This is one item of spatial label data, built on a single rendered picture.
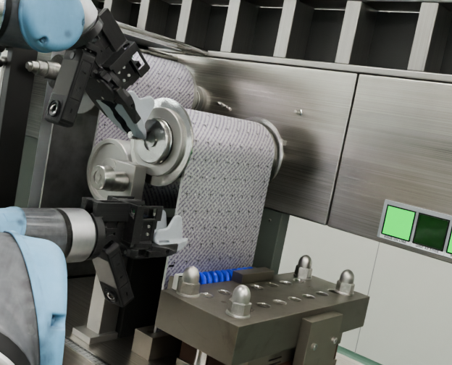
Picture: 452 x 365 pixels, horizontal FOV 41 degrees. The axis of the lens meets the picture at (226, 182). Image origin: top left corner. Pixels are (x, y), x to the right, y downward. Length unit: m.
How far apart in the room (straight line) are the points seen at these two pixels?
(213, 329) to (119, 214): 0.21
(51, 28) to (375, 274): 3.23
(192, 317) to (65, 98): 0.37
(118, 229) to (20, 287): 0.50
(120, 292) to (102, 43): 0.37
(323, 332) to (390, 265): 2.69
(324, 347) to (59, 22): 0.67
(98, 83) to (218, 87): 0.50
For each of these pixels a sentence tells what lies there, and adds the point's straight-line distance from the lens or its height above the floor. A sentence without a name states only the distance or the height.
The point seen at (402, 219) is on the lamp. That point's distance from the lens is 1.11.
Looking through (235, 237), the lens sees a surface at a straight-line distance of 1.12.
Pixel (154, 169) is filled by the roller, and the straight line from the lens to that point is 1.01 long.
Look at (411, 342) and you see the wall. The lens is 3.71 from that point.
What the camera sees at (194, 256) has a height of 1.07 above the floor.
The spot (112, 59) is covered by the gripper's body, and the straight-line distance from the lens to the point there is 0.92.
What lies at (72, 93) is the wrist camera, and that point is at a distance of 0.90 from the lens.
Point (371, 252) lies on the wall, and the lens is 3.75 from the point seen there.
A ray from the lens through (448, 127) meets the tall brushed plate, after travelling 1.10.
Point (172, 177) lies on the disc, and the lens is 0.98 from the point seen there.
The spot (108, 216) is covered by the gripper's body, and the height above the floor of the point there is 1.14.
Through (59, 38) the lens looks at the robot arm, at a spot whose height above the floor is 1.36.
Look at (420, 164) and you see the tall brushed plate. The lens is 1.11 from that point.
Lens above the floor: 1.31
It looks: 6 degrees down
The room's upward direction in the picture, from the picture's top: 11 degrees clockwise
